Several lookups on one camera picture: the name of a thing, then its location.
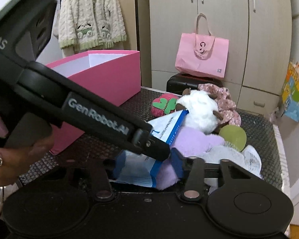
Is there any cream knitted cardigan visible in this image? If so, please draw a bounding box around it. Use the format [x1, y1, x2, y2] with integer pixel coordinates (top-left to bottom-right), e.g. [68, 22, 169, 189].
[58, 0, 127, 52]

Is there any white panda plush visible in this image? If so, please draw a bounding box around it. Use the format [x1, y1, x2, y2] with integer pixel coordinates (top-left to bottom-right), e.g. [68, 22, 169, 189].
[175, 88, 224, 135]

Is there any pink strawberry plush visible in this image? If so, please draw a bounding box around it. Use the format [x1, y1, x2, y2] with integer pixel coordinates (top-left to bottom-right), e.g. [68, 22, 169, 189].
[151, 93, 179, 117]

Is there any colourful hanging gift bag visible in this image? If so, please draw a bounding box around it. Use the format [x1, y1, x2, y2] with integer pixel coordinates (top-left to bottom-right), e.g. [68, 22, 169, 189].
[282, 61, 299, 122]

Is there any pink floral scrunchie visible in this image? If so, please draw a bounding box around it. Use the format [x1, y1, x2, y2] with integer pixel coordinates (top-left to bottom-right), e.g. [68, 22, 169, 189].
[198, 83, 241, 131]

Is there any green plush ball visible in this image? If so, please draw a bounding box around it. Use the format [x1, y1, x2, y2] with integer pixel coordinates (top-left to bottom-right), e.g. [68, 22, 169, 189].
[219, 125, 247, 152]

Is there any pink cardboard box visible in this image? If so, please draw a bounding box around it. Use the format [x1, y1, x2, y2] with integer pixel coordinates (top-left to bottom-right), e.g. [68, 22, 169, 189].
[47, 50, 141, 155]

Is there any large blue tissue pack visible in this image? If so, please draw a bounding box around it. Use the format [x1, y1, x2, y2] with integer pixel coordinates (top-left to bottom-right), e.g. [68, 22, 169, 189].
[114, 110, 188, 188]

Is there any pink paper shopping bag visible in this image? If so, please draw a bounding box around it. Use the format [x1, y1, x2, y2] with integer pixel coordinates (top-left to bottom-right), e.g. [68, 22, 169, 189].
[175, 13, 229, 79]

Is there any purple plush toy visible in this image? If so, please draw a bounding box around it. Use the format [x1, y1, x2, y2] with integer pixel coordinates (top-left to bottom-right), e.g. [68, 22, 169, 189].
[156, 126, 225, 190]

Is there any left hand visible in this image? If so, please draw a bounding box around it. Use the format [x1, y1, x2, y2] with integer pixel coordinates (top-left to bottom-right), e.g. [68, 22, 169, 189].
[0, 101, 56, 187]

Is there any beige wardrobe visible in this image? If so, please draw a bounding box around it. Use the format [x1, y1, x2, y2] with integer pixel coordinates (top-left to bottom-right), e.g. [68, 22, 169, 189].
[146, 0, 292, 114]

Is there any black dotted table mat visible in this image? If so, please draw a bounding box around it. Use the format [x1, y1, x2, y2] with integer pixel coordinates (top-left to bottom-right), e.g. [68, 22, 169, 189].
[19, 88, 283, 190]

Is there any black suitcase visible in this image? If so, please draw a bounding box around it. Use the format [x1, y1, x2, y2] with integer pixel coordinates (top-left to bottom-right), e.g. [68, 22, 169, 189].
[166, 73, 223, 95]

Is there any white mesh bath sponge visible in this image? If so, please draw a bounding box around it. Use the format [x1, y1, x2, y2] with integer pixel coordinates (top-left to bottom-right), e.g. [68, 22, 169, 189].
[200, 140, 263, 195]

